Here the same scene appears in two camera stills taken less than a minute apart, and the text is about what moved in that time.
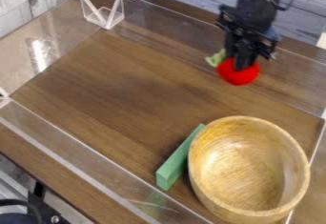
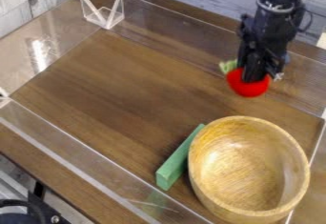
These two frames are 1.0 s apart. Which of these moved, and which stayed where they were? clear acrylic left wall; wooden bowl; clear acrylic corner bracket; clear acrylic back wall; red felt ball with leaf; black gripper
Moved: red felt ball with leaf; black gripper
Stayed: clear acrylic corner bracket; clear acrylic back wall; clear acrylic left wall; wooden bowl
